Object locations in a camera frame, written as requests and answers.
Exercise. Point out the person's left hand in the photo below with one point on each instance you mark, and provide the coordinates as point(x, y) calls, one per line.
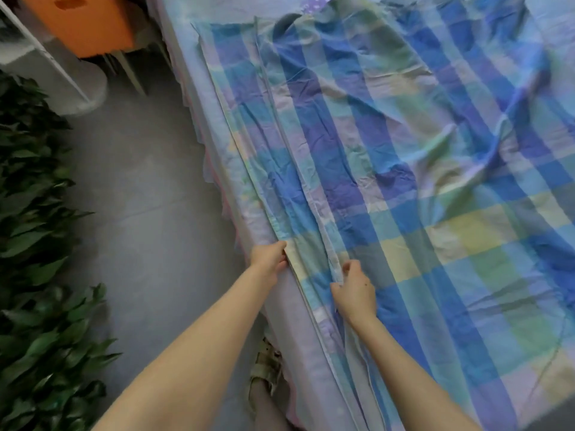
point(268, 257)

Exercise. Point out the person's right hand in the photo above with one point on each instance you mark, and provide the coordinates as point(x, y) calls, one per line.
point(355, 296)

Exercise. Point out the white bed sheet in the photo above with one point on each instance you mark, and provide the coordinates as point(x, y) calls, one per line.
point(404, 175)

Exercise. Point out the orange plastic storage bin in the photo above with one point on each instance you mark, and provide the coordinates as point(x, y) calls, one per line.
point(81, 20)

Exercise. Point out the person's left forearm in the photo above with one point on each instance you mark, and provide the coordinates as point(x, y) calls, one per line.
point(189, 363)

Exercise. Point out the person's right forearm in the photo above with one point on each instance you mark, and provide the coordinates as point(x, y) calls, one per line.
point(409, 386)

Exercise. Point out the person's left leg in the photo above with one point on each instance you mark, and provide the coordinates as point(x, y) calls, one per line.
point(265, 413)

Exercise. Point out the pink fringed bed skirt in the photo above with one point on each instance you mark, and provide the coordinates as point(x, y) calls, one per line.
point(220, 188)

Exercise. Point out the olive sandal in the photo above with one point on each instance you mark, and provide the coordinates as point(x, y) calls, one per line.
point(266, 365)

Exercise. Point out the blue floral patterned sheet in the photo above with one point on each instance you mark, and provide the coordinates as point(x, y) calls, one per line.
point(198, 103)

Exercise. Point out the green leafy plant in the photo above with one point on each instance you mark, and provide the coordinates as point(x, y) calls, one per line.
point(36, 265)

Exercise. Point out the white round stand base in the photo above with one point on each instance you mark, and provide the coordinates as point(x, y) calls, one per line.
point(72, 85)

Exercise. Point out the white plastic stool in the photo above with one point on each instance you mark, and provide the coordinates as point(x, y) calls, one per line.
point(54, 49)

